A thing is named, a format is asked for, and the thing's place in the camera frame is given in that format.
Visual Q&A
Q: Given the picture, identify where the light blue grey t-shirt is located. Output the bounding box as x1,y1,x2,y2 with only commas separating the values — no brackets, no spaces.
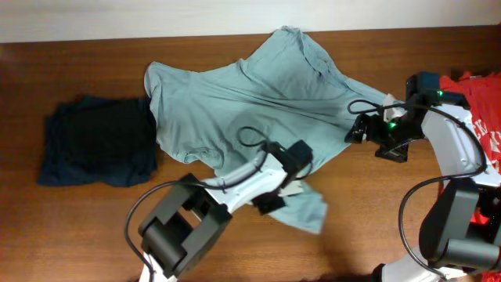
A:
143,25,392,235

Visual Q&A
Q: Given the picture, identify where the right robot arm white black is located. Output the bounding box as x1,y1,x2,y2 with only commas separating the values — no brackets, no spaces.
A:
344,72,500,282

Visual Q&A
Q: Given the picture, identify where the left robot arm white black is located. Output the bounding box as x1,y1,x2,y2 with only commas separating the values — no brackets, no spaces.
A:
133,140,312,281

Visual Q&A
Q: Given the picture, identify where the red t-shirt white print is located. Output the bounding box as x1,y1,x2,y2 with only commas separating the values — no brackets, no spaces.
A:
438,70,501,282

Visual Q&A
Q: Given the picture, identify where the folded dark navy garment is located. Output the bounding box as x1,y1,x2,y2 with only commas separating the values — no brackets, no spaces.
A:
38,96,157,187

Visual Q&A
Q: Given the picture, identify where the right black cable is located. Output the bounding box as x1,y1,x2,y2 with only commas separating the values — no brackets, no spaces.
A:
346,98,488,281

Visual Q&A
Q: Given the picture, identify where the black cable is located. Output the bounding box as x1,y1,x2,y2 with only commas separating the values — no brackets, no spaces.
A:
124,126,275,282
346,98,488,281

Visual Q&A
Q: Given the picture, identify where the left black cable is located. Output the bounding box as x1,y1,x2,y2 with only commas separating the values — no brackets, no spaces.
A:
124,126,275,282

